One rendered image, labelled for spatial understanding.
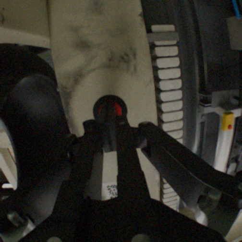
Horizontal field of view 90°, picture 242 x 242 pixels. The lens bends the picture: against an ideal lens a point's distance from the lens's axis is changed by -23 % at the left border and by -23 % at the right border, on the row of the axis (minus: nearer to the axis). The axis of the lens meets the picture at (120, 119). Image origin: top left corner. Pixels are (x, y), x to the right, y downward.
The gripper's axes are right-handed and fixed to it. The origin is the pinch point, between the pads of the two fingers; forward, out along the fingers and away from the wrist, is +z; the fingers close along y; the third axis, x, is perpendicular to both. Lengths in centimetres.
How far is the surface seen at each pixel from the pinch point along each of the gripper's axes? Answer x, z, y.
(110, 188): -13.9, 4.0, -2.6
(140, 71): 4.6, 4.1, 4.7
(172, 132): -5.4, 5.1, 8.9
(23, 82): 7.0, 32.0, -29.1
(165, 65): 5.0, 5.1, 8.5
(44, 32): 11.9, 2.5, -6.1
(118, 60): 6.4, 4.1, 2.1
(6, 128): -8, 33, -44
